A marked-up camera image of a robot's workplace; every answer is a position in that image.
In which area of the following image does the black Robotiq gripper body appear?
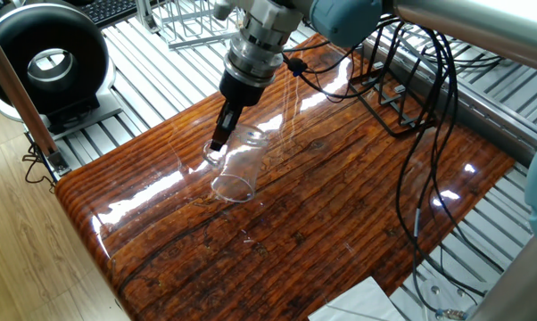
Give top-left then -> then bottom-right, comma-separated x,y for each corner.
218,69 -> 268,108

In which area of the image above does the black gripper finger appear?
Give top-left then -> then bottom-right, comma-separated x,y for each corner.
226,105 -> 245,135
209,101 -> 236,152

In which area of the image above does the clear glass cup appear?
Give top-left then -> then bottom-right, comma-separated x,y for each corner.
202,123 -> 270,204

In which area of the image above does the wood grain table mat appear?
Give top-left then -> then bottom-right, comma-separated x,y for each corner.
54,33 -> 517,321

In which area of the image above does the black keyboard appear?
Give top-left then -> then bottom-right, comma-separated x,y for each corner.
78,0 -> 140,28

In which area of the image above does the white paper sheet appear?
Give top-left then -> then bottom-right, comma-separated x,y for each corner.
307,276 -> 406,321

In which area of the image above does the white wire dish rack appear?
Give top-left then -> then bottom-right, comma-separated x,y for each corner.
134,0 -> 247,50

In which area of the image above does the black wire cup rack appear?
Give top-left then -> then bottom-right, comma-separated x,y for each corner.
348,24 -> 439,138

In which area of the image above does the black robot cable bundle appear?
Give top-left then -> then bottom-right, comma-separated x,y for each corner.
281,15 -> 506,313

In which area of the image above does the thin black floor cable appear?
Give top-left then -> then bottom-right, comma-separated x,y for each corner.
21,142 -> 58,193

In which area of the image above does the brown frame post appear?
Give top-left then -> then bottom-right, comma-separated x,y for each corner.
0,20 -> 71,177

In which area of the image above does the black ring-shaped blower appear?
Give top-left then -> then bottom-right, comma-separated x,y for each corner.
0,2 -> 125,142

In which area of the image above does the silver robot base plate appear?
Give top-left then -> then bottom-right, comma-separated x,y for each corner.
422,276 -> 479,321

